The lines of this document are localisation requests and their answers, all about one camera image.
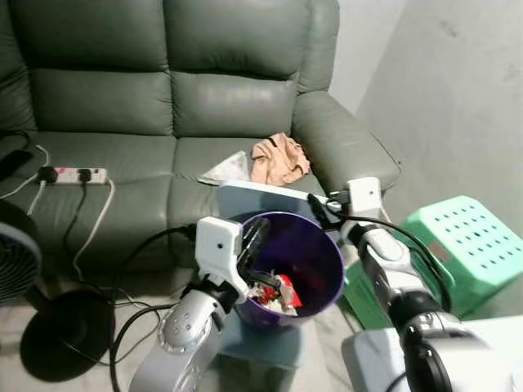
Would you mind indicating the white flat wrapper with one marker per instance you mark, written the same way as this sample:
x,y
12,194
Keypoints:
x,y
229,169

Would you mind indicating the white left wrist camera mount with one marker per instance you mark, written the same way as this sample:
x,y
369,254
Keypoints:
x,y
216,245

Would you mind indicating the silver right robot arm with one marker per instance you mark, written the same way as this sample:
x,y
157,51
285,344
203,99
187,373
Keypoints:
x,y
404,286

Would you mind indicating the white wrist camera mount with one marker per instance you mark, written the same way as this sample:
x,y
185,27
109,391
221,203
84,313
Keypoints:
x,y
216,245
365,196

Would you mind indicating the beige crumpled cloth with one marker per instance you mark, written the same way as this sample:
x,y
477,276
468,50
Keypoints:
x,y
278,162

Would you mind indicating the purple rubbish bin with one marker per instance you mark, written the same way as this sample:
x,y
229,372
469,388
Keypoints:
x,y
315,257

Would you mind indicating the white power strip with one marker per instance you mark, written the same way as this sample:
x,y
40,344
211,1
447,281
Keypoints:
x,y
69,175

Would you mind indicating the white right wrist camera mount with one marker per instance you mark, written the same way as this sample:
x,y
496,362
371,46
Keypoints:
x,y
365,196

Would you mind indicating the grey-green leather sofa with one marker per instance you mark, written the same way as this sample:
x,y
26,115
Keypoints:
x,y
98,98

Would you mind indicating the black power plug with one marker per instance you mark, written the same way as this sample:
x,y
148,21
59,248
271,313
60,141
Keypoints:
x,y
47,174
83,174

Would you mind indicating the green plastic stool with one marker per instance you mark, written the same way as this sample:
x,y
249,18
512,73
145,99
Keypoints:
x,y
466,245

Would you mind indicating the red white snack wrapper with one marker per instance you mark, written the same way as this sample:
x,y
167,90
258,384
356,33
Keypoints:
x,y
282,296

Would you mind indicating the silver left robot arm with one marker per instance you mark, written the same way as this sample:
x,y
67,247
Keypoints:
x,y
184,335

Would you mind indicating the black flat device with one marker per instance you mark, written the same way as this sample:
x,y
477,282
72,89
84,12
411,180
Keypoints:
x,y
12,163

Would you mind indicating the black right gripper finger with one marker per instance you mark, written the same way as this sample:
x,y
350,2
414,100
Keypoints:
x,y
318,209

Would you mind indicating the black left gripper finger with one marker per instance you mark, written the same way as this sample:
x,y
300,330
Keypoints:
x,y
251,241
263,237

